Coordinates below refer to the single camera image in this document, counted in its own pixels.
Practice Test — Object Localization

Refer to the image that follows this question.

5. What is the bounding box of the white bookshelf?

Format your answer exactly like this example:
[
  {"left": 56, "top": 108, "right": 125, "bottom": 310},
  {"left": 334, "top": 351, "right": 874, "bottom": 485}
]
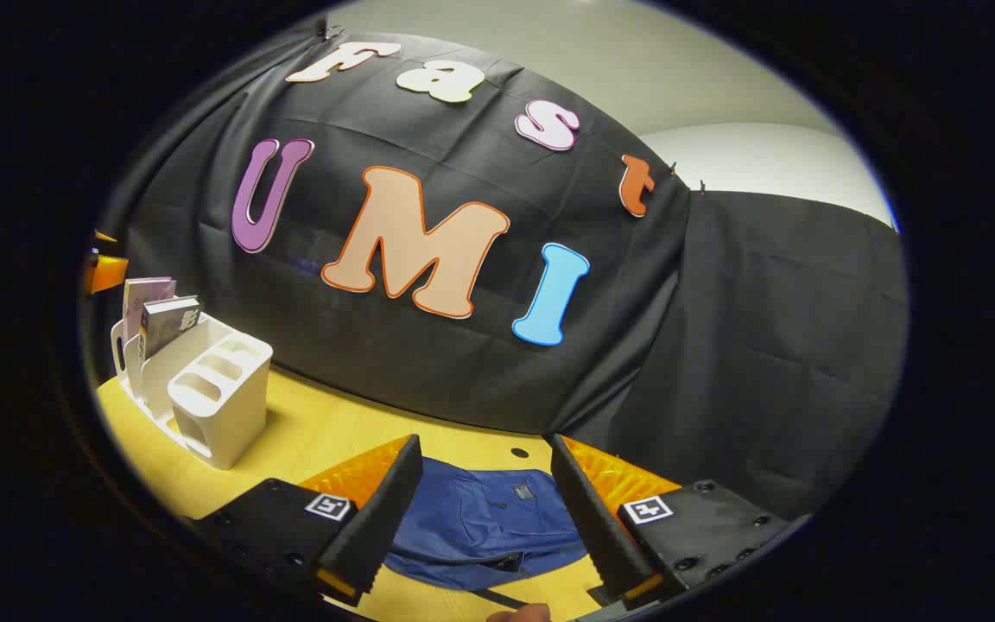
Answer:
[{"left": 111, "top": 315, "right": 274, "bottom": 472}]

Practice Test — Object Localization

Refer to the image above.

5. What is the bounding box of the blue schoolbag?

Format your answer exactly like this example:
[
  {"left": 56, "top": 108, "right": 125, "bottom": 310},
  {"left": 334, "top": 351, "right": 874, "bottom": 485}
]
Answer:
[{"left": 381, "top": 458, "right": 589, "bottom": 610}]

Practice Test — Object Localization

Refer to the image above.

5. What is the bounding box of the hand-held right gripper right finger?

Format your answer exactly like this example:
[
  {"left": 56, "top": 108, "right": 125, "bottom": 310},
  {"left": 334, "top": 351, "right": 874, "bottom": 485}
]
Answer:
[{"left": 549, "top": 435, "right": 796, "bottom": 610}]

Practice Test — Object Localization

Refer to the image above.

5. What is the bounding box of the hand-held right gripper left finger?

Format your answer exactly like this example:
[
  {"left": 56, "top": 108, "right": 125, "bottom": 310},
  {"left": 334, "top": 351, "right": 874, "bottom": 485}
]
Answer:
[{"left": 191, "top": 435, "right": 423, "bottom": 606}]

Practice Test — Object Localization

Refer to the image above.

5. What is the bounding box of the black backdrop cloth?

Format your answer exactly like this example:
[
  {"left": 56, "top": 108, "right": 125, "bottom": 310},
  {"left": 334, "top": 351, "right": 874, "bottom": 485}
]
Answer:
[{"left": 96, "top": 30, "right": 909, "bottom": 519}]

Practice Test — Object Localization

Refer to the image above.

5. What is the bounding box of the pink book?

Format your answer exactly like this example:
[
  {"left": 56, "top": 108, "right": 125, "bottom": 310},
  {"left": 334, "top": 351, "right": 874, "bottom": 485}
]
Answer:
[{"left": 122, "top": 276, "right": 177, "bottom": 346}]

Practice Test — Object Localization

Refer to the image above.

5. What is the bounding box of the dark grey book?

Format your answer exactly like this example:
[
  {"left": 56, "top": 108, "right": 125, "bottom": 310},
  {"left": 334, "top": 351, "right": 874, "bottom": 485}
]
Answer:
[{"left": 139, "top": 296, "right": 202, "bottom": 359}]

